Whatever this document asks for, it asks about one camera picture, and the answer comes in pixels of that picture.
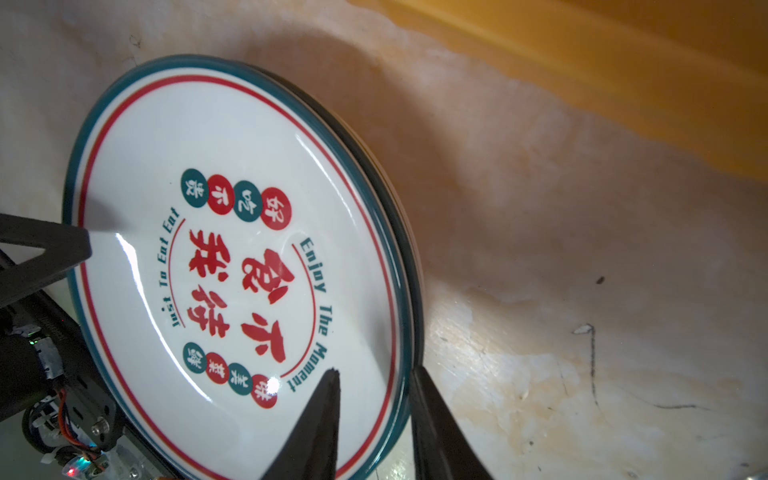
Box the yellow plastic bin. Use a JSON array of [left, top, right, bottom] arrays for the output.
[[353, 0, 768, 181]]

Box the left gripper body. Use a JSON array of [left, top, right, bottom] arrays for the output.
[[1, 290, 174, 479]]

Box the white plate red green print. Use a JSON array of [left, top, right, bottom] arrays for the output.
[[63, 55, 424, 479]]

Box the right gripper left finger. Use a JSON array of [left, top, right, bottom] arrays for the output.
[[262, 368, 341, 480]]

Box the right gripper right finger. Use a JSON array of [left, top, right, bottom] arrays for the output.
[[410, 366, 491, 479]]

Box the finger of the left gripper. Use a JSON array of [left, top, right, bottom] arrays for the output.
[[1, 214, 92, 308]]

